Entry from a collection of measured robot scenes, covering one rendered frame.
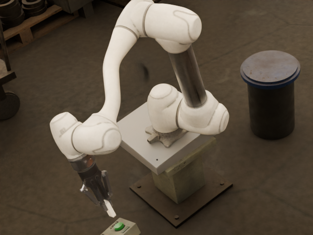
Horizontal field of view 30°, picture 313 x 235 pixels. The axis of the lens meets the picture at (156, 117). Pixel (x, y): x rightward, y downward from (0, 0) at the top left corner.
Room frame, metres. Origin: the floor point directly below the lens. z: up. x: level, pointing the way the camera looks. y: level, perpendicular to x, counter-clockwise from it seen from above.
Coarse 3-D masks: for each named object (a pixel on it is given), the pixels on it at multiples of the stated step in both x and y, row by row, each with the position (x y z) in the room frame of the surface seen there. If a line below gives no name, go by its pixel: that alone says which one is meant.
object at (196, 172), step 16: (144, 176) 2.32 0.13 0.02; (160, 176) 2.16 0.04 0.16; (176, 176) 2.08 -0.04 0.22; (192, 176) 2.13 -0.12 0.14; (208, 176) 2.22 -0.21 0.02; (144, 192) 2.20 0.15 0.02; (160, 192) 2.18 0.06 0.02; (176, 192) 2.07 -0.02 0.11; (192, 192) 2.12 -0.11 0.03; (208, 192) 2.11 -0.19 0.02; (224, 192) 2.10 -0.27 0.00; (160, 208) 2.07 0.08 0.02; (176, 208) 2.04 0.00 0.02; (192, 208) 2.02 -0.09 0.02; (176, 224) 1.94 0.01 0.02
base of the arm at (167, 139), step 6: (150, 126) 2.23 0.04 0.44; (150, 132) 2.19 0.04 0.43; (156, 132) 2.15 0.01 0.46; (174, 132) 2.12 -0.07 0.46; (180, 132) 2.14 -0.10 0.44; (186, 132) 2.15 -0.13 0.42; (150, 138) 2.14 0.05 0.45; (156, 138) 2.14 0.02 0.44; (162, 138) 2.13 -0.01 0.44; (168, 138) 2.12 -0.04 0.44; (174, 138) 2.12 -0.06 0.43; (168, 144) 2.09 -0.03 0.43
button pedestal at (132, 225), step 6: (114, 222) 1.54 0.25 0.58; (126, 222) 1.51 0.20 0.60; (132, 222) 1.49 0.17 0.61; (108, 228) 1.51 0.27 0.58; (132, 228) 1.46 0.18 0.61; (138, 228) 1.47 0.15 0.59; (102, 234) 1.49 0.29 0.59; (108, 234) 1.48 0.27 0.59; (114, 234) 1.46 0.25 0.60; (120, 234) 1.45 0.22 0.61; (126, 234) 1.44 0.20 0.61; (132, 234) 1.45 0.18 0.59; (138, 234) 1.46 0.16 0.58
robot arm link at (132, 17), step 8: (136, 0) 2.04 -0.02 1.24; (144, 0) 2.04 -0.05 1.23; (128, 8) 2.02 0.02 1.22; (136, 8) 2.00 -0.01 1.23; (144, 8) 1.98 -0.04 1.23; (120, 16) 2.00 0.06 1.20; (128, 16) 1.98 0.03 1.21; (136, 16) 1.96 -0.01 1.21; (144, 16) 1.95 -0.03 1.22; (120, 24) 1.96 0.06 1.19; (128, 24) 1.95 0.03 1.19; (136, 24) 1.95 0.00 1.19; (136, 32) 1.94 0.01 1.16; (144, 32) 1.93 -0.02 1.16
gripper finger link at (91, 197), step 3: (84, 192) 1.50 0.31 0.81; (87, 192) 1.51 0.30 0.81; (87, 195) 1.51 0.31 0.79; (90, 195) 1.51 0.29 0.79; (90, 198) 1.50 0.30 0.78; (93, 198) 1.50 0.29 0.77; (93, 201) 1.50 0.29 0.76; (96, 201) 1.50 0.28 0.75; (96, 204) 1.50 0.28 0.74; (99, 204) 1.50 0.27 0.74
